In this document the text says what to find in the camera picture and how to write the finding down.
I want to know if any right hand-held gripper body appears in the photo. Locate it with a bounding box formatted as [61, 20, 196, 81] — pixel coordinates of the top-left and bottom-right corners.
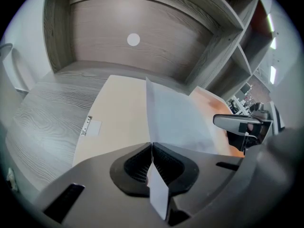
[227, 102, 274, 152]

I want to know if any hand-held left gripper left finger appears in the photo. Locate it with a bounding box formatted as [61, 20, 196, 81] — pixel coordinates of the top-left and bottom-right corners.
[30, 142, 167, 228]

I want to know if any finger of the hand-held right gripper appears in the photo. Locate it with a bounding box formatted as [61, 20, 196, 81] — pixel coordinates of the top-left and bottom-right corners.
[213, 114, 263, 134]

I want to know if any pink tray board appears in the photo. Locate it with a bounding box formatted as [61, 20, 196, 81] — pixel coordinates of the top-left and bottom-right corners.
[72, 75, 245, 168]

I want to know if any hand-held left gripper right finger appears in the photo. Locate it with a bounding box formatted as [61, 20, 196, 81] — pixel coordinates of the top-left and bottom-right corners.
[152, 142, 246, 228]

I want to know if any white round cable hole cover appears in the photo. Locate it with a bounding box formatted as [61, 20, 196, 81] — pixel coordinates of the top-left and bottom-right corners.
[126, 33, 141, 47]

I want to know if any white translucent sheet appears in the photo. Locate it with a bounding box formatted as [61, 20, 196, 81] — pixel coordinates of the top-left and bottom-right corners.
[145, 76, 220, 221]

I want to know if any white fluted reception counter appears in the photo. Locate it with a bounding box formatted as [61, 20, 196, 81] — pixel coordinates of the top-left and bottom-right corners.
[0, 43, 33, 97]

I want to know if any grey wooden desk with shelves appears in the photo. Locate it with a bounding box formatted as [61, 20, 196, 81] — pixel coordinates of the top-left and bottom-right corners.
[6, 0, 274, 197]

